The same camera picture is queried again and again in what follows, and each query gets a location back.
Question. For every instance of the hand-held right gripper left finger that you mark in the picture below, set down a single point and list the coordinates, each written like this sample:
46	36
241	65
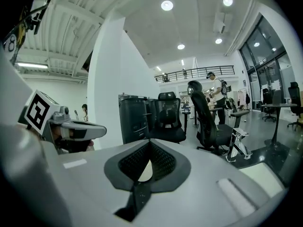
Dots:
90	183

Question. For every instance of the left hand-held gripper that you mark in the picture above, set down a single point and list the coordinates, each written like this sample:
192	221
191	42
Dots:
38	110

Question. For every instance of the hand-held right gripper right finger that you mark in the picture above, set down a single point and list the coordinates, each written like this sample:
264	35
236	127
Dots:
201	193

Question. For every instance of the person's left hand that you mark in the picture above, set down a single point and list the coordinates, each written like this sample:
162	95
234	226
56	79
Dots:
65	133

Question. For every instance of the clear acrylic stand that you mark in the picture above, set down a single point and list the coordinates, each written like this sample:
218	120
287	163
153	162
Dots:
237	143

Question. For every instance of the black office chair with headrest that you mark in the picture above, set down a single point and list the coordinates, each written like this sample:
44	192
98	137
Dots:
206	126

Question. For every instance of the black mesh office chair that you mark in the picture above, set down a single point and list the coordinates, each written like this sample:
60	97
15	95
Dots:
168	119

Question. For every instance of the fluorescent tube light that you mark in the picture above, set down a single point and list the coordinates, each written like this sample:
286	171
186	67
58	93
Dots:
32	65

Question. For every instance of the clothes rack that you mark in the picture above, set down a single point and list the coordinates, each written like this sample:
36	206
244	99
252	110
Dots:
243	98

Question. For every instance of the round black table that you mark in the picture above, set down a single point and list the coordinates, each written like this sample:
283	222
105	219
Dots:
278	107

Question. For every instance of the black balcony railing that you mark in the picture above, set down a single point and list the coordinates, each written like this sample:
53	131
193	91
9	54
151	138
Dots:
194	73

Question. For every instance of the round ceiling light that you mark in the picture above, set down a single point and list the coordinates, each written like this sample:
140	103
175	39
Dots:
166	5
181	46
218	41
227	1

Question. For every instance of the white ceiling air unit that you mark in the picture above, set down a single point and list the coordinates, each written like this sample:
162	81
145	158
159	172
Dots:
222	22

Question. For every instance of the black bracket with round tag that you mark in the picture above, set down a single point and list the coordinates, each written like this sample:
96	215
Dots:
20	32

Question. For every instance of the glass door wall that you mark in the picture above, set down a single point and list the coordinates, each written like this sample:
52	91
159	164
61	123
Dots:
265	63

